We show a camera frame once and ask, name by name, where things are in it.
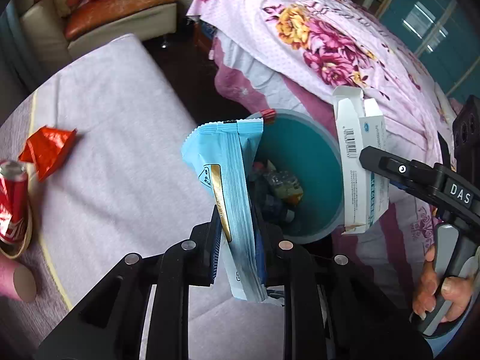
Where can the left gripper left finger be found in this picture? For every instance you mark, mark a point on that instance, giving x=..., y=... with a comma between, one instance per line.
x=153, y=292

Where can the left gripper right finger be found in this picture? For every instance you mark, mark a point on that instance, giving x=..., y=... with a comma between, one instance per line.
x=332, y=311

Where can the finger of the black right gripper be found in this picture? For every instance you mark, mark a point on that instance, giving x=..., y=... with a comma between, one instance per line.
x=411, y=176

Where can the white medicine box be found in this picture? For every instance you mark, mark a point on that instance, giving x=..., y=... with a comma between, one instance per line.
x=360, y=123

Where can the orange snack wrapper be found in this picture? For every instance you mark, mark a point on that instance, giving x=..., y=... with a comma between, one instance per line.
x=47, y=149

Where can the light blue snack wrapper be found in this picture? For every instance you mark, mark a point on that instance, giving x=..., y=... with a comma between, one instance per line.
x=222, y=155

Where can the teal trash bin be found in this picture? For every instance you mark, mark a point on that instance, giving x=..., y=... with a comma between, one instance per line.
x=298, y=144

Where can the trash pile in bin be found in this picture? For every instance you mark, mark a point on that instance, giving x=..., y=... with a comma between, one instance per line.
x=277, y=193

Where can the person's right hand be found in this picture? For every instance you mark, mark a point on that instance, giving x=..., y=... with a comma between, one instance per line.
x=456, y=290

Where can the red label on bin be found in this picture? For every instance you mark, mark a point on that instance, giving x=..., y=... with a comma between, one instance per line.
x=269, y=116

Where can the red soda can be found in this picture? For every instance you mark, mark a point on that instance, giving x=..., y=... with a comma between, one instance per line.
x=14, y=201

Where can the pink floral quilt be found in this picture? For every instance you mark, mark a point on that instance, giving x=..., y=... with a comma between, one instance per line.
x=293, y=54

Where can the cream sofa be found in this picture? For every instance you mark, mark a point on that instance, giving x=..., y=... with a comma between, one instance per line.
x=60, y=31

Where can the orange sofa cushion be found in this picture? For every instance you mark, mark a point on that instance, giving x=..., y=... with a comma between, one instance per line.
x=96, y=13

